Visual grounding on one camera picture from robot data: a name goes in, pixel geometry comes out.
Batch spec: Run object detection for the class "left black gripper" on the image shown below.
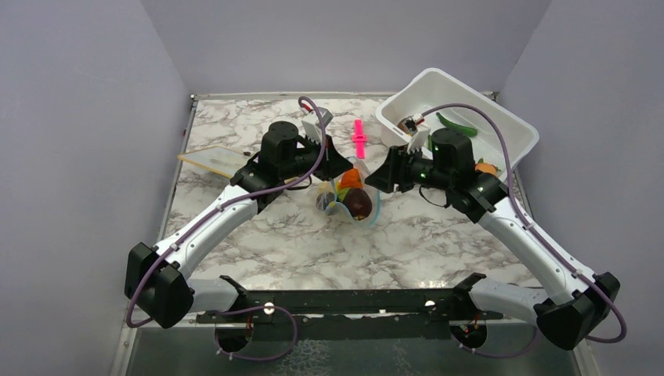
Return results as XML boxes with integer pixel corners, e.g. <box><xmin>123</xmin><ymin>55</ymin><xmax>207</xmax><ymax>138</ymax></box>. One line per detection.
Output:
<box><xmin>280</xmin><ymin>132</ymin><xmax>354</xmax><ymax>182</ymax></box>

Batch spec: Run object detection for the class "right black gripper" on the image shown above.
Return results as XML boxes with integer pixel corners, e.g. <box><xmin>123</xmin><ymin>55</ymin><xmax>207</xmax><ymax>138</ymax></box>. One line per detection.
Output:
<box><xmin>366</xmin><ymin>143</ymin><xmax>453</xmax><ymax>193</ymax></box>

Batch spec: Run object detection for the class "orange pumpkin toy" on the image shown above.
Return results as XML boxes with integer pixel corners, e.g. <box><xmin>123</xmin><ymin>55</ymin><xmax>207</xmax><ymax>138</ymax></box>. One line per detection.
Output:
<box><xmin>337</xmin><ymin>168</ymin><xmax>363</xmax><ymax>190</ymax></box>

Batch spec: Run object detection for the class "green cabbage toy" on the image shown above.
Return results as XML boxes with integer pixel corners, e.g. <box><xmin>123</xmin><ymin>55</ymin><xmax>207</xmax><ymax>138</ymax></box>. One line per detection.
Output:
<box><xmin>337</xmin><ymin>187</ymin><xmax>352</xmax><ymax>202</ymax></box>

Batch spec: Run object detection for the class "clear zip top bag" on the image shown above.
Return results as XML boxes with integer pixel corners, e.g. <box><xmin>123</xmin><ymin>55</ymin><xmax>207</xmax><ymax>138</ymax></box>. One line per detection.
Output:
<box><xmin>309</xmin><ymin>157</ymin><xmax>381</xmax><ymax>227</ymax></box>

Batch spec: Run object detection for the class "dark avocado toy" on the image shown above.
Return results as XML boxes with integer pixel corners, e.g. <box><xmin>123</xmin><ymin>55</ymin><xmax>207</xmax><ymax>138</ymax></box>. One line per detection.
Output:
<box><xmin>315</xmin><ymin>191</ymin><xmax>336</xmax><ymax>212</ymax></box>

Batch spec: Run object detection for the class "dark maroon plum toy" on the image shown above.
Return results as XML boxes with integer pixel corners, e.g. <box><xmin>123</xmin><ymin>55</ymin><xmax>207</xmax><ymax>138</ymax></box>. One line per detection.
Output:
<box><xmin>342</xmin><ymin>188</ymin><xmax>373</xmax><ymax>220</ymax></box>

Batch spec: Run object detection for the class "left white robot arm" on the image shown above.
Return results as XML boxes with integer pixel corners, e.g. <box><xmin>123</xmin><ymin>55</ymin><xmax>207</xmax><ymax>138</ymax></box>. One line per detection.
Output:
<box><xmin>124</xmin><ymin>121</ymin><xmax>352</xmax><ymax>328</ymax></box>

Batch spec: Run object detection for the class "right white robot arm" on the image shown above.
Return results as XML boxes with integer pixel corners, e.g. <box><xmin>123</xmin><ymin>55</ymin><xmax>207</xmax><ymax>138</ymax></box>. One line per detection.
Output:
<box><xmin>365</xmin><ymin>129</ymin><xmax>620</xmax><ymax>350</ymax></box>

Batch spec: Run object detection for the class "pink plastic clip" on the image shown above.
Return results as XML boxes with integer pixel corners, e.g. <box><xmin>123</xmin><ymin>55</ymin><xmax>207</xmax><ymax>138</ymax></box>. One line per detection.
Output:
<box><xmin>352</xmin><ymin>119</ymin><xmax>367</xmax><ymax>160</ymax></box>

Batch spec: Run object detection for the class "dark green pepper toy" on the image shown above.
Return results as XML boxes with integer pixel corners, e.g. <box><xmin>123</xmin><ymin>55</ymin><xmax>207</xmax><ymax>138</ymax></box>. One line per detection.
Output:
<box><xmin>436</xmin><ymin>112</ymin><xmax>478</xmax><ymax>138</ymax></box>

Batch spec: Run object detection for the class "white plastic bin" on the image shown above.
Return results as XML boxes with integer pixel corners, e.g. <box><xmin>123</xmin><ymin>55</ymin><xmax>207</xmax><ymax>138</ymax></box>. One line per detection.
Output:
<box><xmin>375</xmin><ymin>68</ymin><xmax>540</xmax><ymax>182</ymax></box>

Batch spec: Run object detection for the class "peach toy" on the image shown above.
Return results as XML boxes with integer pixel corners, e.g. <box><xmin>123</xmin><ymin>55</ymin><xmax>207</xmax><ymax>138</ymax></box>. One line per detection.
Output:
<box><xmin>475</xmin><ymin>162</ymin><xmax>500</xmax><ymax>176</ymax></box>

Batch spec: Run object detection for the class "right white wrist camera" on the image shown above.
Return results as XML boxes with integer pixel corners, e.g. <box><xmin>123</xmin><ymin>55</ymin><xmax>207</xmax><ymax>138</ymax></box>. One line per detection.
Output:
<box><xmin>405</xmin><ymin>114</ymin><xmax>431</xmax><ymax>153</ymax></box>

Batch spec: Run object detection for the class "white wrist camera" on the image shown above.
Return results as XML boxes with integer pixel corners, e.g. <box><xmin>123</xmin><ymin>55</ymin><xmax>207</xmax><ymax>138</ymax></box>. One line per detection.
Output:
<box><xmin>301</xmin><ymin>108</ymin><xmax>334</xmax><ymax>145</ymax></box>
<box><xmin>405</xmin><ymin>114</ymin><xmax>431</xmax><ymax>153</ymax></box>

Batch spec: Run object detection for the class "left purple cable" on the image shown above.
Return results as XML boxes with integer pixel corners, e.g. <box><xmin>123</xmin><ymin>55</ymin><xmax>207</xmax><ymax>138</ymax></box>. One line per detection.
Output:
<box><xmin>125</xmin><ymin>96</ymin><xmax>329</xmax><ymax>329</ymax></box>

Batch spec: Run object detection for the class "purple cable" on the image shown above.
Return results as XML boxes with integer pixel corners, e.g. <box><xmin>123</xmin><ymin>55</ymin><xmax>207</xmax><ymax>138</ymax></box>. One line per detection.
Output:
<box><xmin>125</xmin><ymin>96</ymin><xmax>329</xmax><ymax>329</ymax></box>
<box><xmin>420</xmin><ymin>103</ymin><xmax>629</xmax><ymax>345</ymax></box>

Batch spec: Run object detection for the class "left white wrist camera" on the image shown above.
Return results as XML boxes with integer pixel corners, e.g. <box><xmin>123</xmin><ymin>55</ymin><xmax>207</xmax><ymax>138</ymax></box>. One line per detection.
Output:
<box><xmin>301</xmin><ymin>108</ymin><xmax>334</xmax><ymax>145</ymax></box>

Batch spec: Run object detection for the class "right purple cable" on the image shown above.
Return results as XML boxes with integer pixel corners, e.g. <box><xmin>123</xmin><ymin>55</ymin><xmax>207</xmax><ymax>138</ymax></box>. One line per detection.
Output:
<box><xmin>420</xmin><ymin>103</ymin><xmax>629</xmax><ymax>345</ymax></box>

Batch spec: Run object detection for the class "black metal base rail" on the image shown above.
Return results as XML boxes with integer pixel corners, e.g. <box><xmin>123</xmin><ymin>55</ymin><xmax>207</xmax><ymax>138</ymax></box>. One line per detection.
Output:
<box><xmin>196</xmin><ymin>288</ymin><xmax>503</xmax><ymax>342</ymax></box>

